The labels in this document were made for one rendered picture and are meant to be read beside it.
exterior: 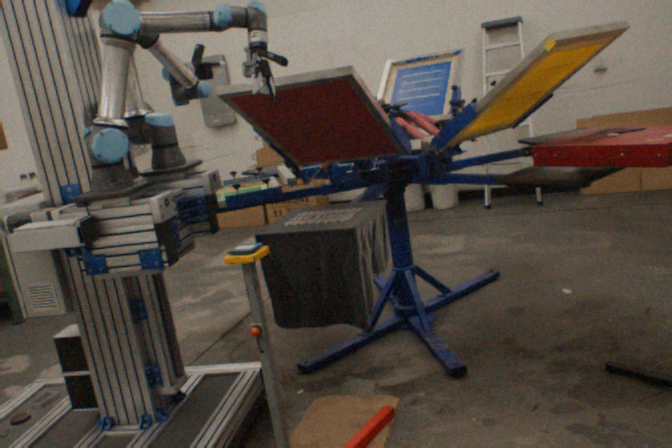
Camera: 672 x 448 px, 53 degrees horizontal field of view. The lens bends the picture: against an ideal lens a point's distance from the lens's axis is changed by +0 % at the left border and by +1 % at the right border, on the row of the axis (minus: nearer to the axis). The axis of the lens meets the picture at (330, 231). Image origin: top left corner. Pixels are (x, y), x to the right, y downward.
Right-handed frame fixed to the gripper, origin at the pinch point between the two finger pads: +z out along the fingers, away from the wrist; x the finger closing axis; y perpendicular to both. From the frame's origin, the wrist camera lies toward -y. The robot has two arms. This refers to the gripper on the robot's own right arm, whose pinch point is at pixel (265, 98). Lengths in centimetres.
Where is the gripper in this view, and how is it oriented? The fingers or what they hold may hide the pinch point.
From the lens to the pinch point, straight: 252.4
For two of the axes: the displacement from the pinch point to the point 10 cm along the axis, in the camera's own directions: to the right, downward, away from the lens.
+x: -3.7, -0.2, -9.3
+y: -9.3, 0.6, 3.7
